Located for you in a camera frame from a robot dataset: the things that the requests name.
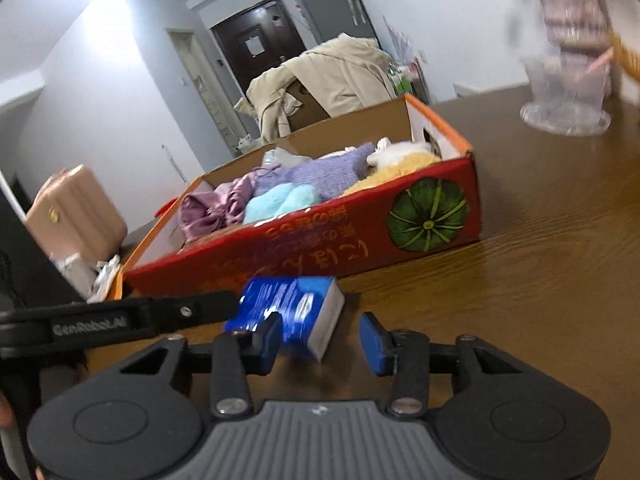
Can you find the person's left hand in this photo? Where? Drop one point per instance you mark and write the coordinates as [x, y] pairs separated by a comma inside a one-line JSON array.
[[5, 410]]

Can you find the mauve satin cloth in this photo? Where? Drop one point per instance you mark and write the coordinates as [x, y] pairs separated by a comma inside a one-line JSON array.
[[215, 208]]

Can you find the grey plastic bag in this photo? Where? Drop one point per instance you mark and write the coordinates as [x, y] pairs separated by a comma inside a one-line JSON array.
[[278, 157]]

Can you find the clear patterned vase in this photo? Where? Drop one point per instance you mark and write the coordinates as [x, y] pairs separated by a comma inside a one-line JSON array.
[[570, 65]]

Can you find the dark brown door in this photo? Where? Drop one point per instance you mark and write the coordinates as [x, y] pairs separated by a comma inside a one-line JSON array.
[[260, 45]]

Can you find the grey cabinet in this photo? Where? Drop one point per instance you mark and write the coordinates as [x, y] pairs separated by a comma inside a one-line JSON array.
[[335, 5]]

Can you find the purple knitted cloth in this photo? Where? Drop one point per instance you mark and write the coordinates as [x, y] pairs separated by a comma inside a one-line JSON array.
[[330, 175]]

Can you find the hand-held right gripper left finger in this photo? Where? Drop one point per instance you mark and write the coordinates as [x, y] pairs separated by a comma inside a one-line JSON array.
[[270, 342]]

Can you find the blue tissue packet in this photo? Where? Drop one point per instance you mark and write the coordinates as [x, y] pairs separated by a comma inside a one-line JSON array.
[[287, 312]]

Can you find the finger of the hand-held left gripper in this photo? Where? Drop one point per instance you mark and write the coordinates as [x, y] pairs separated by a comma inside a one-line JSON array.
[[200, 310]]

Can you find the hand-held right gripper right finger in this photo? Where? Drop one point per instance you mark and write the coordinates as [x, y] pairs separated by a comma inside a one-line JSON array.
[[373, 346]]

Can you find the white plastic bags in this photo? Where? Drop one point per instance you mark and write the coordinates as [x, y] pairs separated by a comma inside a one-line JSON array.
[[95, 272]]

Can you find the beige coat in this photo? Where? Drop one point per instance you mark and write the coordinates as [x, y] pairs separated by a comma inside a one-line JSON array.
[[327, 80]]

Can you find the red cardboard box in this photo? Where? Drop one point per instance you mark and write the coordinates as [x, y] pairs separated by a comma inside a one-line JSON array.
[[310, 256]]

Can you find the white interior door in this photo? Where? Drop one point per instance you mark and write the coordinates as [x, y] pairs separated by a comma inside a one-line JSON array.
[[200, 77]]

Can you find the light blue fluffy cloth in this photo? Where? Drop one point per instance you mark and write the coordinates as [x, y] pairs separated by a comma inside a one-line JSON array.
[[280, 202]]

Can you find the brown cardboard box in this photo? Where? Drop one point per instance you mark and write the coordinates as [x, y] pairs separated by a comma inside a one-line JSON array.
[[306, 106]]

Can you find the white plush toy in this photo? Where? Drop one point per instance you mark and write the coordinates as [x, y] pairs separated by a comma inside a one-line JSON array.
[[400, 152]]

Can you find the colourful packets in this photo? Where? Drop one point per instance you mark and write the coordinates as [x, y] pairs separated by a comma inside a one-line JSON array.
[[402, 77]]

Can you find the pink suitcase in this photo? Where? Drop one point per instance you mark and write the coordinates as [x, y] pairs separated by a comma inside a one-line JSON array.
[[75, 215]]

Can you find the yellow plush toy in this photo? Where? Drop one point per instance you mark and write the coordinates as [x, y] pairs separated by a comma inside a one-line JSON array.
[[395, 171]]

